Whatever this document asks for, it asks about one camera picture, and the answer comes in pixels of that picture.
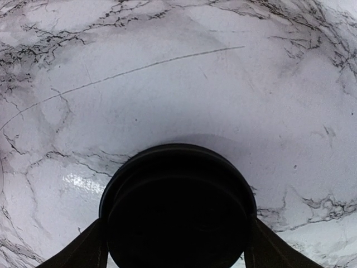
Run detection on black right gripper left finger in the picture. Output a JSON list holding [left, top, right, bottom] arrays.
[[41, 219, 108, 268]]

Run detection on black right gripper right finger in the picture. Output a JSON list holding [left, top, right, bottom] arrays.
[[245, 217, 318, 268]]

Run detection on black plastic cup lid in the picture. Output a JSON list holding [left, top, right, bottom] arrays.
[[99, 143, 257, 267]]

